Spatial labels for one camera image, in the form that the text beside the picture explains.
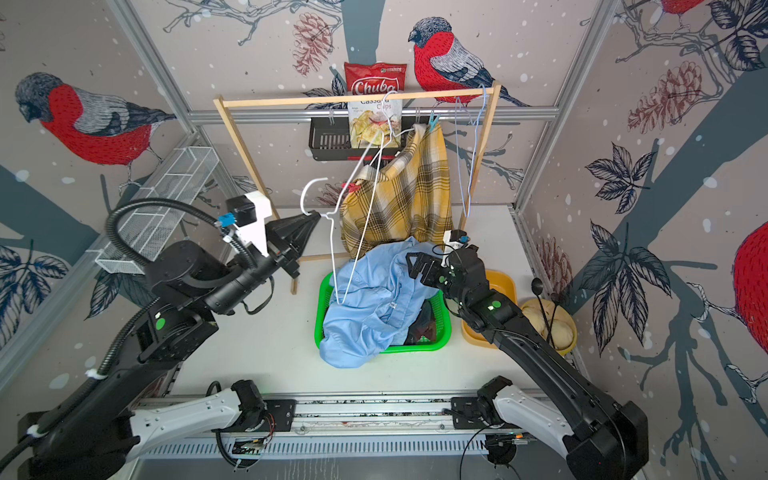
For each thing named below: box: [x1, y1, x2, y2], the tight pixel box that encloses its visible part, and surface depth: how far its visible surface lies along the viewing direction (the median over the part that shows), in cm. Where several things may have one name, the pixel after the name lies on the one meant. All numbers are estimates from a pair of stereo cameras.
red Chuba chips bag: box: [344, 62, 407, 149], surface depth 87 cm
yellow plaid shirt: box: [340, 125, 454, 257], surface depth 90 cm
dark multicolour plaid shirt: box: [405, 299, 436, 345], surface depth 85 cm
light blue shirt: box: [319, 236, 444, 368], surface depth 79 cm
